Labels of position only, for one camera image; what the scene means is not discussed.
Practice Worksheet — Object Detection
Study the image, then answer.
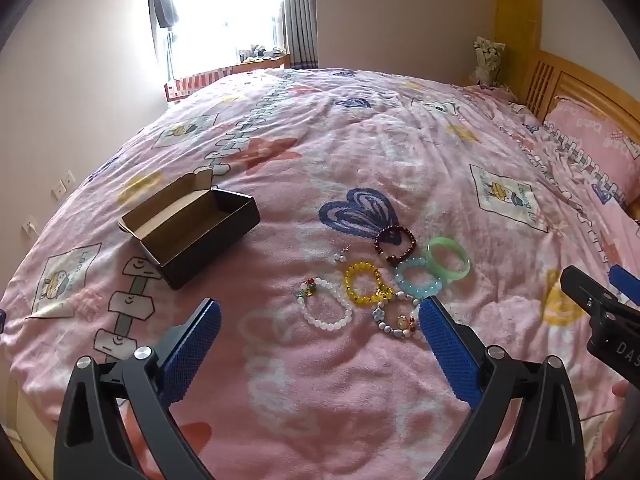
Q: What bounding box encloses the white flower bouquet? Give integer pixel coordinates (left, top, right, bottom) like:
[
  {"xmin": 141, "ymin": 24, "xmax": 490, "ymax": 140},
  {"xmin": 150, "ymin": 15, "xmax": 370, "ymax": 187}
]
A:
[{"xmin": 472, "ymin": 36, "xmax": 506, "ymax": 87}]

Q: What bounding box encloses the green jade bangle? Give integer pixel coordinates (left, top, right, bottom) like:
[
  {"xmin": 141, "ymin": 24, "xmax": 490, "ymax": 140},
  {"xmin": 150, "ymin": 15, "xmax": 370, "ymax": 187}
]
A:
[{"xmin": 425, "ymin": 236, "xmax": 472, "ymax": 284}]

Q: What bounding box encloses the grey curtain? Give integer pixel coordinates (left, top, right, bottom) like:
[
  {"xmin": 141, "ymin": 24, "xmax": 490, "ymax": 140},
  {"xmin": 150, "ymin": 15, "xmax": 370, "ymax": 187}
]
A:
[{"xmin": 281, "ymin": 0, "xmax": 321, "ymax": 70}]

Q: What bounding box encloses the dark red bead bracelet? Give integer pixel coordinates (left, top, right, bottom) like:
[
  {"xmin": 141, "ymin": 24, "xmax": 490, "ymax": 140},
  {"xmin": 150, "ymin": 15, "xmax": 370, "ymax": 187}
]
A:
[{"xmin": 375, "ymin": 225, "xmax": 417, "ymax": 264}]

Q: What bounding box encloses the wooden desk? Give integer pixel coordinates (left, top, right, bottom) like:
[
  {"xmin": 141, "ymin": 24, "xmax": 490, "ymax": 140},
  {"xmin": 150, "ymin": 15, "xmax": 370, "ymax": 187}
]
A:
[{"xmin": 234, "ymin": 54, "xmax": 291, "ymax": 72}]

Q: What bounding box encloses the black cardboard box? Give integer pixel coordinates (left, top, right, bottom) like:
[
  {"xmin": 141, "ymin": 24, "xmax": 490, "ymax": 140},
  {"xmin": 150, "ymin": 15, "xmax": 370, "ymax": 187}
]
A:
[{"xmin": 119, "ymin": 169, "xmax": 262, "ymax": 291}]

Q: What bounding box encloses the red striped cloth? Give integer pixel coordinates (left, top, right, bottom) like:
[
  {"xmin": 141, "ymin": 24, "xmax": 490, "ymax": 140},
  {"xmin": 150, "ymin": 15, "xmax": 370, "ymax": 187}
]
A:
[{"xmin": 165, "ymin": 64, "xmax": 237, "ymax": 102}]

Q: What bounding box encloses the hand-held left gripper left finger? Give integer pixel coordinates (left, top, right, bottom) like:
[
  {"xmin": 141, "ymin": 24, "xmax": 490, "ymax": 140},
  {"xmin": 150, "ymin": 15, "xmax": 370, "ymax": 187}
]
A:
[{"xmin": 54, "ymin": 298, "xmax": 222, "ymax": 480}]

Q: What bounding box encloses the bright window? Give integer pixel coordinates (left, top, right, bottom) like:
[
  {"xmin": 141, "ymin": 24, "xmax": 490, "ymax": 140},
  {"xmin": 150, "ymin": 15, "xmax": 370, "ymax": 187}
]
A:
[{"xmin": 165, "ymin": 0, "xmax": 287, "ymax": 77}]

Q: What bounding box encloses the pink pillow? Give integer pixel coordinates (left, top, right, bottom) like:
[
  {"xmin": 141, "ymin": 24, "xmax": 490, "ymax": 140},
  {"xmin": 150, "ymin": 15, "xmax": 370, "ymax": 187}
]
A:
[{"xmin": 542, "ymin": 96, "xmax": 640, "ymax": 207}]

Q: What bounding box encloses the wooden headboard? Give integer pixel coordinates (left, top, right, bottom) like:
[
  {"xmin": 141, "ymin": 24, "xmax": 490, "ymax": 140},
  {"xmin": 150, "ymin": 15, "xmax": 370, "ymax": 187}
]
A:
[{"xmin": 517, "ymin": 50, "xmax": 640, "ymax": 133}]

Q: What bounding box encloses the white bead bracelet with charm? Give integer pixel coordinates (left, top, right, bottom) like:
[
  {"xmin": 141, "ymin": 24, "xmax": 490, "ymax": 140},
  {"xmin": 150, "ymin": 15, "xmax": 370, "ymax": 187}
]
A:
[{"xmin": 297, "ymin": 276, "xmax": 354, "ymax": 331}]

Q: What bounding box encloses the light blue bead bracelet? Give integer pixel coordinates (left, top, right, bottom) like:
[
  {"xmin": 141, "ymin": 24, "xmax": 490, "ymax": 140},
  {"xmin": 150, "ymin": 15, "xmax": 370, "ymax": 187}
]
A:
[{"xmin": 395, "ymin": 256, "xmax": 444, "ymax": 301}]

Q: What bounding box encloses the yellow bead bracelet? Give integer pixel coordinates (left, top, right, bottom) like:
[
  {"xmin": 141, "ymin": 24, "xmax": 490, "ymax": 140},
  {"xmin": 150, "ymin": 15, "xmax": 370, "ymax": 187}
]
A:
[{"xmin": 344, "ymin": 261, "xmax": 394, "ymax": 307}]

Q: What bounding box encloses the grey flower bead bracelet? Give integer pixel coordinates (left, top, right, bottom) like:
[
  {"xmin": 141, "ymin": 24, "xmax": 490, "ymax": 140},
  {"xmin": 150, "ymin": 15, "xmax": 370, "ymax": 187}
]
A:
[{"xmin": 371, "ymin": 300, "xmax": 426, "ymax": 340}]

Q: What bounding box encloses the pink printed blanket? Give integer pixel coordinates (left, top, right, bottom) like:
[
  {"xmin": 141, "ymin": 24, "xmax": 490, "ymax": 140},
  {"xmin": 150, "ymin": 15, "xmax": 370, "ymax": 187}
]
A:
[{"xmin": 0, "ymin": 66, "xmax": 640, "ymax": 480}]

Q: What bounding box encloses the cluster of small bottles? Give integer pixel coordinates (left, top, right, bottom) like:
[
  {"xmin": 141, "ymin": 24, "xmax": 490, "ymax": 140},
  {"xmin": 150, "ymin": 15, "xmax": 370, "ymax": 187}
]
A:
[{"xmin": 237, "ymin": 42, "xmax": 288, "ymax": 63}]

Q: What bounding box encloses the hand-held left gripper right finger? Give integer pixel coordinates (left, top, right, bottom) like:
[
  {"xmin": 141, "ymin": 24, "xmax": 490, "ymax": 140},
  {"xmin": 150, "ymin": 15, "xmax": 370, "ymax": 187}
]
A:
[{"xmin": 418, "ymin": 295, "xmax": 586, "ymax": 480}]

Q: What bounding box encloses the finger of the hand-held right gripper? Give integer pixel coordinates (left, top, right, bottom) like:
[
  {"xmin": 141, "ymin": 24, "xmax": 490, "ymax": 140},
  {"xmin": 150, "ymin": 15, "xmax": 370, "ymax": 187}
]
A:
[
  {"xmin": 560, "ymin": 266, "xmax": 626, "ymax": 321},
  {"xmin": 609, "ymin": 265, "xmax": 640, "ymax": 306}
]

